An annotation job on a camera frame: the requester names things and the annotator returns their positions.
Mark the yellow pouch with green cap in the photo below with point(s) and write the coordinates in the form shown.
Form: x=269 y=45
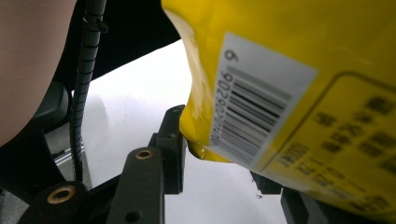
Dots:
x=280 y=25

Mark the metal floor rail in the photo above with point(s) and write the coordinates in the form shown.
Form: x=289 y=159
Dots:
x=67 y=157

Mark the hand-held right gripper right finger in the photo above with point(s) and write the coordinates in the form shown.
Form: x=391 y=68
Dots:
x=267 y=186

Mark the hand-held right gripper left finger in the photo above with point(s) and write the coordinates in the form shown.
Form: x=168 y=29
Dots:
x=172 y=161

